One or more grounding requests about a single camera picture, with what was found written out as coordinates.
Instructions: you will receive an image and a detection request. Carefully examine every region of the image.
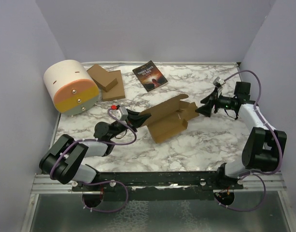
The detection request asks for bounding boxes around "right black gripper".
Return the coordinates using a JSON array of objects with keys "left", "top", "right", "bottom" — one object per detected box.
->
[{"left": 196, "top": 87, "right": 237, "bottom": 117}]

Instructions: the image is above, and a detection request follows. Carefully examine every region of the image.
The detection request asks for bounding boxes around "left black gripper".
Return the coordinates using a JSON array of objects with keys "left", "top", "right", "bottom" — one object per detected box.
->
[{"left": 108, "top": 108, "right": 151, "bottom": 140}]

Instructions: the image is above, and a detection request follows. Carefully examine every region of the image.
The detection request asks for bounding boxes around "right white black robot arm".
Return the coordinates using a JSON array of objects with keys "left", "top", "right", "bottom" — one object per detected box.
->
[{"left": 196, "top": 78, "right": 287, "bottom": 189}]

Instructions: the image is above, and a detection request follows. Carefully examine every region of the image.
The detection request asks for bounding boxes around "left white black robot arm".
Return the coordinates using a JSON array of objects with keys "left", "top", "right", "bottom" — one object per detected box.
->
[{"left": 39, "top": 106, "right": 151, "bottom": 191}]

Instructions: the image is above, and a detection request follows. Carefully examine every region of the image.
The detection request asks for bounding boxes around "flat brown cardboard box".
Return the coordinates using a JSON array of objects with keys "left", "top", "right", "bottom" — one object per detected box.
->
[{"left": 101, "top": 70, "right": 126, "bottom": 102}]

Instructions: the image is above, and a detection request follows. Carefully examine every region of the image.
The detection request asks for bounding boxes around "folded brown cardboard box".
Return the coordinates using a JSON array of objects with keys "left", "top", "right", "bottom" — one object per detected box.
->
[{"left": 87, "top": 64, "right": 118, "bottom": 92}]

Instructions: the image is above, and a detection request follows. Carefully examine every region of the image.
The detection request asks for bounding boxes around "dark paperback book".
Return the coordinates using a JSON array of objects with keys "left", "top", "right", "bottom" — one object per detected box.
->
[{"left": 132, "top": 61, "right": 168, "bottom": 92}]

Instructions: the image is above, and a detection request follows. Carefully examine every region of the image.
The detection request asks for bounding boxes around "cream orange cylindrical drawer unit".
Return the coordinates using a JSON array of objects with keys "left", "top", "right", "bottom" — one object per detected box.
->
[{"left": 43, "top": 59, "right": 99, "bottom": 116}]

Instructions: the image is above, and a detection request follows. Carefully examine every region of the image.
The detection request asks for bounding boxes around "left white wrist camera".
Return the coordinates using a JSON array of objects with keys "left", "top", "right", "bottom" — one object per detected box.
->
[{"left": 110, "top": 105, "right": 128, "bottom": 121}]

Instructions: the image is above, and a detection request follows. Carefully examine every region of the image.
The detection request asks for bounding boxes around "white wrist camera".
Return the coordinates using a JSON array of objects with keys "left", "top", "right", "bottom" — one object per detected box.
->
[
  {"left": 213, "top": 77, "right": 226, "bottom": 91},
  {"left": 110, "top": 105, "right": 128, "bottom": 121}
]

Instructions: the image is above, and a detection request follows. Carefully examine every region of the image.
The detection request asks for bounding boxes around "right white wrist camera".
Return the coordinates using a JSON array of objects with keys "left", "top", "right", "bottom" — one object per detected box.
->
[{"left": 213, "top": 77, "right": 226, "bottom": 91}]

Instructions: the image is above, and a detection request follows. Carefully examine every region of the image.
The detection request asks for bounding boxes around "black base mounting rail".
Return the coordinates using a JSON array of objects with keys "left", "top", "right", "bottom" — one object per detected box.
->
[{"left": 72, "top": 171, "right": 243, "bottom": 201}]

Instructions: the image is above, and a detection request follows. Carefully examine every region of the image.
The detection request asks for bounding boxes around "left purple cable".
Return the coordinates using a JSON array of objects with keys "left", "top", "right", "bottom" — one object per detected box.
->
[{"left": 50, "top": 108, "right": 138, "bottom": 214}]

